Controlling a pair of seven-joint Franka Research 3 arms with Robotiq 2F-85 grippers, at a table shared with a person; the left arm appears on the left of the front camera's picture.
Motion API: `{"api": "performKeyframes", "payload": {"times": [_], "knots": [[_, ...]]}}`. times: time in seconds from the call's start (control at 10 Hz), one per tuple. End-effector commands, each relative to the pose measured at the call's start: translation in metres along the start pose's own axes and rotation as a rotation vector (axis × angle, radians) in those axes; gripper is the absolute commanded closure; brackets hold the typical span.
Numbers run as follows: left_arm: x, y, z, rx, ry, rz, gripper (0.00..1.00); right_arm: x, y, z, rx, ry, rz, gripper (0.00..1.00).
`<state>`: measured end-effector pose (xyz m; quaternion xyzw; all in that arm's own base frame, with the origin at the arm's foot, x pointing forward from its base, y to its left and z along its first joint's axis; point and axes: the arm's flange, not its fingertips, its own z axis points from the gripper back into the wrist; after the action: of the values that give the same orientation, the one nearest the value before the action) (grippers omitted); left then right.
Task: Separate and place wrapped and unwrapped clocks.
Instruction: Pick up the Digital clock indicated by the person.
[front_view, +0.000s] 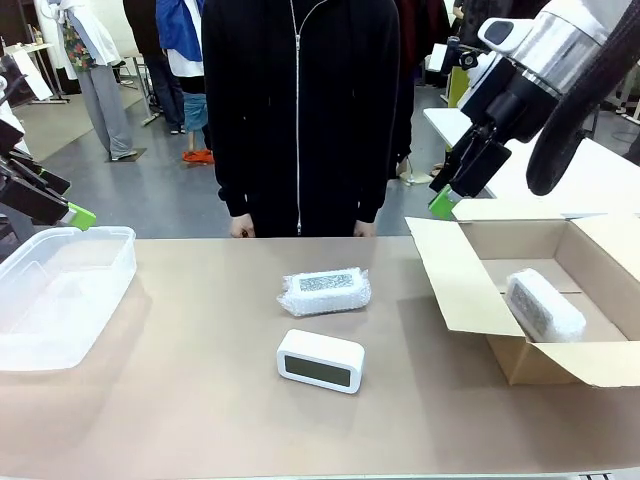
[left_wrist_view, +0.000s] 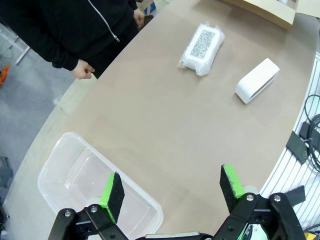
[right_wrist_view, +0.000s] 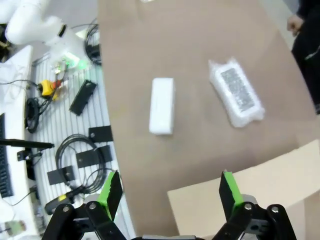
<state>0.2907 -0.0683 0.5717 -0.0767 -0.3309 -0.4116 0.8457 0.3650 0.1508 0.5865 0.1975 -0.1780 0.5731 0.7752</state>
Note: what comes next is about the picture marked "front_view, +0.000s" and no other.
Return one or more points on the white board on stand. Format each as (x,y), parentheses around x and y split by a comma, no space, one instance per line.
(32,75)

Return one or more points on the open cardboard box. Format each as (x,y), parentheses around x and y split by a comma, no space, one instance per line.
(465,280)

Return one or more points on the person's right forearm black sleeve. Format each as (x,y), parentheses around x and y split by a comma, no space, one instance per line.
(235,190)

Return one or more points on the white round stand base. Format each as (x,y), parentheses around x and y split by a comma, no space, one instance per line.
(416,177)

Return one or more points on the clear plastic storage container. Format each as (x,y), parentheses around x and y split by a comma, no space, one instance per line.
(60,300)

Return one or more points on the yellow-green panel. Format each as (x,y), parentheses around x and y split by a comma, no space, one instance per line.
(457,87)

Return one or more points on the bubble-wrapped white clock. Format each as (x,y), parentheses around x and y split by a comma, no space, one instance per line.
(320,300)
(545,305)

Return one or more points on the long white table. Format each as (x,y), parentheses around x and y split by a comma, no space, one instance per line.
(615,180)

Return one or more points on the person's left hand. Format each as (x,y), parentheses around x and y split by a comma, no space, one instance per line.
(364,229)

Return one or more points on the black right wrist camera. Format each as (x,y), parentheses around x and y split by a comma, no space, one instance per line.
(452,50)

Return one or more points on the white digital alarm clock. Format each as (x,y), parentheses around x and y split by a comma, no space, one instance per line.
(320,345)

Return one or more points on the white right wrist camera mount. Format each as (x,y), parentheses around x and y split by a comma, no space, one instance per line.
(482,70)

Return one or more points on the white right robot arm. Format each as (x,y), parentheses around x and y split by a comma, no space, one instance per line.
(560,45)

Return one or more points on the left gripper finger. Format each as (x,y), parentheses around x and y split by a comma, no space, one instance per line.
(45,177)
(40,205)

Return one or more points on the person dark jacket blue jeans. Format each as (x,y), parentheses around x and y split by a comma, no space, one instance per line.
(165,85)

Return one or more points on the mannequin floral shirt grey trousers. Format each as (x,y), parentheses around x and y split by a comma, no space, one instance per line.
(100,100)

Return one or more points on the person's left forearm black sleeve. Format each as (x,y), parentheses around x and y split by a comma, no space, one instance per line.
(372,200)

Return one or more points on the mannequin blue white clothes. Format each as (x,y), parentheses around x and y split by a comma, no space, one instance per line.
(185,30)

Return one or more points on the person's black zip hoodie torso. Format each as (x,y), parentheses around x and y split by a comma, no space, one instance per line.
(340,125)

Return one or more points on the person's right hand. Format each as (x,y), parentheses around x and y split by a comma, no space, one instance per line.
(243,226)

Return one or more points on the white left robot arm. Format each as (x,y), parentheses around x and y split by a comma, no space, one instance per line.
(6,127)

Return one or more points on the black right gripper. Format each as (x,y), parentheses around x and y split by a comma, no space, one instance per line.
(515,105)

